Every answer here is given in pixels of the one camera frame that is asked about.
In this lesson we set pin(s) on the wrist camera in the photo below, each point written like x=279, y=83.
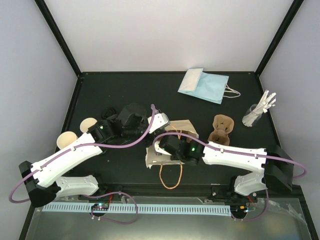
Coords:
x=160, y=121
x=157, y=149

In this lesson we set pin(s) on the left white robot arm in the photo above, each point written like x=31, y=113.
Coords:
x=44, y=180

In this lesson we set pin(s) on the single paper cup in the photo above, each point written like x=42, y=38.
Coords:
x=86, y=124

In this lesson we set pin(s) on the right black frame post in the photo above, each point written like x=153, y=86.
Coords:
x=286, y=22

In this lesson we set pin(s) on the paper cup stack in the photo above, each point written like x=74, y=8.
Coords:
x=65, y=139

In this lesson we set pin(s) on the black cup lids stack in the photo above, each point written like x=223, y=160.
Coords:
x=107, y=112

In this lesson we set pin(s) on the left small circuit board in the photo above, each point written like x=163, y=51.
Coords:
x=100, y=207

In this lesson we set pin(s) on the black frame post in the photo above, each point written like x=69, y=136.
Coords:
x=286, y=22
x=48, y=17

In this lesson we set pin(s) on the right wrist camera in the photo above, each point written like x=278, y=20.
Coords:
x=157, y=149

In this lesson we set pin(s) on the blue paper bag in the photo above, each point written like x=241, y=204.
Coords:
x=206, y=86

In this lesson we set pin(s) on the small circuit board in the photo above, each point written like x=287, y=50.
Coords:
x=100, y=207
x=242, y=208

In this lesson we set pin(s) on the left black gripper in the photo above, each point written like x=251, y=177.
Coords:
x=156, y=133

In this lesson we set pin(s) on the light blue cable duct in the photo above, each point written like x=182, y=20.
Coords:
x=130, y=208

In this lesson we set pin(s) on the brown paper bag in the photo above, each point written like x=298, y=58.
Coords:
x=171, y=142

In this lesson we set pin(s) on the black mounting rail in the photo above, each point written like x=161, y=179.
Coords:
x=158, y=190

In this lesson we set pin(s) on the right small circuit board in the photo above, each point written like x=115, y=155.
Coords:
x=242, y=208

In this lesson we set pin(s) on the left black frame post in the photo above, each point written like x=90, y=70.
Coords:
x=48, y=17

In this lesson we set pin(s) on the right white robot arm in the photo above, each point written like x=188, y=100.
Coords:
x=265, y=172

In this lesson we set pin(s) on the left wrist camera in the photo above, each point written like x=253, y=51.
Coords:
x=160, y=121

